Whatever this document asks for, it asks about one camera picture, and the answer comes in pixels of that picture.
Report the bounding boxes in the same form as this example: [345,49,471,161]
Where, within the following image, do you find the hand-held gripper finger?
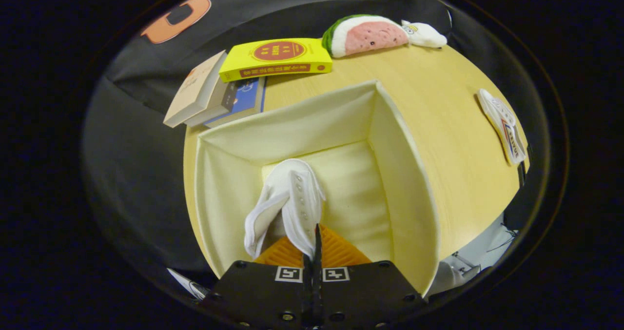
[202,224,317,330]
[312,223,429,330]

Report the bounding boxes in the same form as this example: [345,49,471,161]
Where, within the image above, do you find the white canvas shoe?
[244,158,326,261]
[477,88,527,166]

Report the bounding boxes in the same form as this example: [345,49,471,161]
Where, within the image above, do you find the cream fabric storage box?
[194,79,442,297]

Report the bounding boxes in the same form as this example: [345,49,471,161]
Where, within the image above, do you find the blue book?
[204,77,267,129]

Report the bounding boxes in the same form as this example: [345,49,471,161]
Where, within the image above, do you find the grey book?
[184,79,237,127]

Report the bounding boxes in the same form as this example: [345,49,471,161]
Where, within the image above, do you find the beige book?
[163,50,228,128]

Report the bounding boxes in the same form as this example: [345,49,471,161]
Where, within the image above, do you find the yellow book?
[218,38,333,83]

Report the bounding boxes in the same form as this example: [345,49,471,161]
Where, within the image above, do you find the watermelon slice plush toy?
[322,14,410,58]

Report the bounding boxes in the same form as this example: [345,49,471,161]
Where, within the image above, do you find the white plush toy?
[401,19,448,49]

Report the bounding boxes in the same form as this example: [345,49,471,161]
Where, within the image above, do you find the white device with cable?
[167,268,210,300]

